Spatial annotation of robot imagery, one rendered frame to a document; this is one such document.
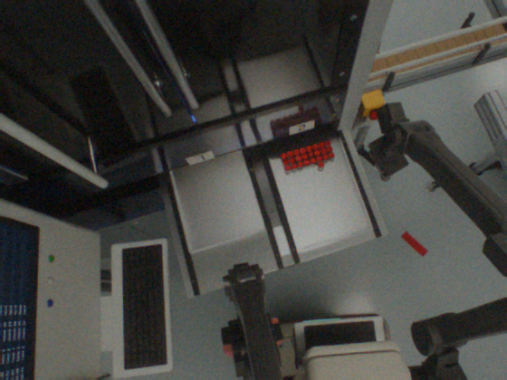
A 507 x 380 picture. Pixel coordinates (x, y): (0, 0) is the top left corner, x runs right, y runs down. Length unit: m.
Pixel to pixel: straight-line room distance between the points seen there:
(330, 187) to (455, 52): 0.67
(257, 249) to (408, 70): 0.84
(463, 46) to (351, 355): 1.15
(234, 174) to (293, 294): 0.99
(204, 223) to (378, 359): 0.76
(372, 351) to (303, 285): 1.33
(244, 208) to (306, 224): 0.22
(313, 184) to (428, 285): 1.14
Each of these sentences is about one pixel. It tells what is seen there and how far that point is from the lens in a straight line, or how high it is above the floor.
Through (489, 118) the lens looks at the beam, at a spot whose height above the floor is 0.50.
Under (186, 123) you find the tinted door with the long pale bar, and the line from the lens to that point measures 1.12.
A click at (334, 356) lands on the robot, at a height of 1.32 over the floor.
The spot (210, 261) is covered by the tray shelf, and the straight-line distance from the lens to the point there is 1.39.
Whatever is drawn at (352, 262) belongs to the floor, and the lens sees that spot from 2.26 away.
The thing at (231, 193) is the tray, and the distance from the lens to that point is 1.42.
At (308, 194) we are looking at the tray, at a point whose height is 0.88.
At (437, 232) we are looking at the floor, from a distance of 2.40.
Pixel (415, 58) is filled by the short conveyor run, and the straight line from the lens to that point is 1.62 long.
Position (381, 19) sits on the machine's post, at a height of 1.47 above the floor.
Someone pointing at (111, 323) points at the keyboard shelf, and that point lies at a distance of 1.57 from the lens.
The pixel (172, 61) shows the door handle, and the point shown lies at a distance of 0.77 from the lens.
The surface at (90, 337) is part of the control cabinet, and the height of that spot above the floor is 0.88.
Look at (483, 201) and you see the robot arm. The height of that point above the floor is 1.55.
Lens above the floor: 2.23
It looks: 75 degrees down
